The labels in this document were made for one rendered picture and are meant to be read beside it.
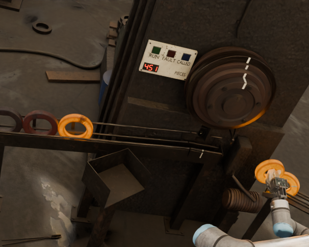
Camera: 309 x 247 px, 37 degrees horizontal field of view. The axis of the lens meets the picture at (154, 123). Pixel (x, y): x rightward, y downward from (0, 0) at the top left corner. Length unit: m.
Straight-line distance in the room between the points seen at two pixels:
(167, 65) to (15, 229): 1.30
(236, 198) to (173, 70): 0.85
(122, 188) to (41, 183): 0.87
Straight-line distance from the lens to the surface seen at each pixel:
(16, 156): 3.30
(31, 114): 2.49
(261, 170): 2.53
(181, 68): 2.45
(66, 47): 4.52
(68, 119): 2.49
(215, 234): 2.04
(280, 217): 2.39
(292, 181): 2.72
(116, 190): 2.40
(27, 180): 3.15
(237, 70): 2.32
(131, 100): 2.53
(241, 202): 2.80
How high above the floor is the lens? 2.32
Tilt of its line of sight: 36 degrees down
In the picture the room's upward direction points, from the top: 22 degrees clockwise
